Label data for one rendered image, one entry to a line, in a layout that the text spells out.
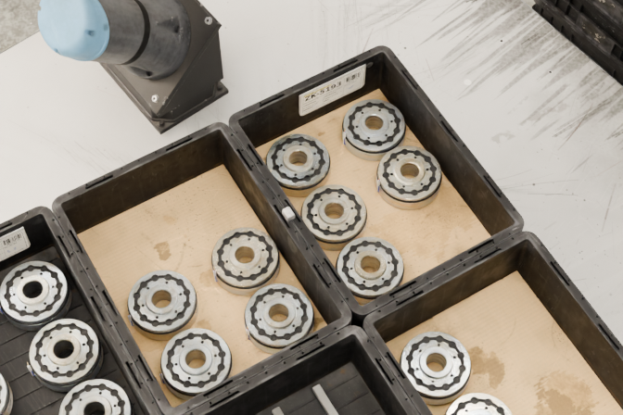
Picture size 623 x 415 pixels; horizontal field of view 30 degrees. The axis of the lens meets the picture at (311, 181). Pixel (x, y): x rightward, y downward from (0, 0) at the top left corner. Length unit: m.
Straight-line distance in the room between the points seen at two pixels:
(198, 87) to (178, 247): 0.36
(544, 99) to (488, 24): 0.20
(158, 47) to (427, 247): 0.56
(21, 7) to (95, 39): 1.40
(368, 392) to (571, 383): 0.30
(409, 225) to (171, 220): 0.38
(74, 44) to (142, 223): 0.30
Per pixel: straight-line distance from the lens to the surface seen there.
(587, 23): 2.82
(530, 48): 2.23
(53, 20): 1.90
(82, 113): 2.15
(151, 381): 1.65
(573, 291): 1.72
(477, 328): 1.78
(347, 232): 1.80
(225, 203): 1.86
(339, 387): 1.72
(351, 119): 1.91
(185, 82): 2.04
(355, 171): 1.89
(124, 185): 1.82
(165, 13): 1.98
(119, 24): 1.90
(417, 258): 1.82
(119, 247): 1.84
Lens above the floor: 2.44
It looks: 59 degrees down
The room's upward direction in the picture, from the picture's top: straight up
